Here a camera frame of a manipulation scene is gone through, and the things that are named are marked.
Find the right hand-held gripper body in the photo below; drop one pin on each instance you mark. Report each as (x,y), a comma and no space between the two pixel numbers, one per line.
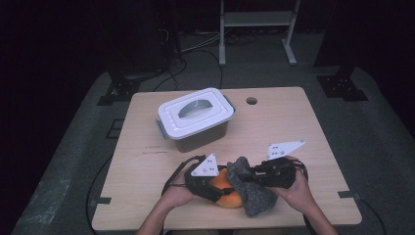
(277,173)

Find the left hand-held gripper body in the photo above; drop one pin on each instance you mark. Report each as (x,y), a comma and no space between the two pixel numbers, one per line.
(205,169)

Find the orange plush toy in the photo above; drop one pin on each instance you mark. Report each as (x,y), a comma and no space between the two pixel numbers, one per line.
(228,199)

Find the grey fluffy cloth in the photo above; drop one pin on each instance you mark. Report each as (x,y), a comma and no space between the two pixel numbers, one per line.
(257,199)

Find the translucent grey storage box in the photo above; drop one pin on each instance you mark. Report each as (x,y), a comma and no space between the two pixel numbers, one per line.
(202,142)

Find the white plastic container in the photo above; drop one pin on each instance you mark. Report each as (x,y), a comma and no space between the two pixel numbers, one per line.
(208,120)

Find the person's right hand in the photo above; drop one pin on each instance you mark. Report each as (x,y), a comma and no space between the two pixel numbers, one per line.
(300,192)

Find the person's left hand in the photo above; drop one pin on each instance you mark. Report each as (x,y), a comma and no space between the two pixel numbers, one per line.
(177,194)

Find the black stand base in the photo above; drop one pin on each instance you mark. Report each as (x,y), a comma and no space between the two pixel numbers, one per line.
(342,88)
(122,88)

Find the white metal stand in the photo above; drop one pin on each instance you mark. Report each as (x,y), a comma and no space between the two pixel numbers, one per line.
(257,18)

